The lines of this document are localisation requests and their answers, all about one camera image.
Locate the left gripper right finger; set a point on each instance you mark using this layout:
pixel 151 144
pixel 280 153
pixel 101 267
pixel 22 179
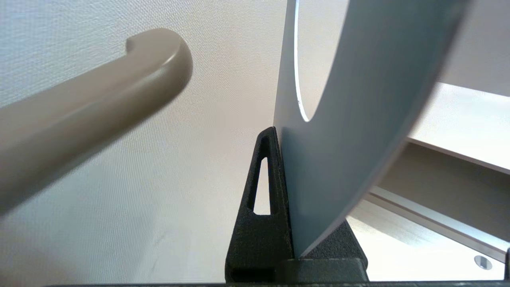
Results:
pixel 342 247

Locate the white door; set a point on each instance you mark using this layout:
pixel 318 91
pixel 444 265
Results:
pixel 159 179

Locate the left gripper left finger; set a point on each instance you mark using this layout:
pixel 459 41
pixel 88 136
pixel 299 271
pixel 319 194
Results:
pixel 259 239

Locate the white closet shelf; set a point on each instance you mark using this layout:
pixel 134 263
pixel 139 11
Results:
pixel 458 123

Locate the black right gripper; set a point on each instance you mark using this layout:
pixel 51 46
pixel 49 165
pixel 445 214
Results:
pixel 507 263

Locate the blue do-not-disturb door sign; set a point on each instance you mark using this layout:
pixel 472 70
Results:
pixel 358 139

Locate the round metal floor disc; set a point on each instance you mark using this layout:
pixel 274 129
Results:
pixel 483 262

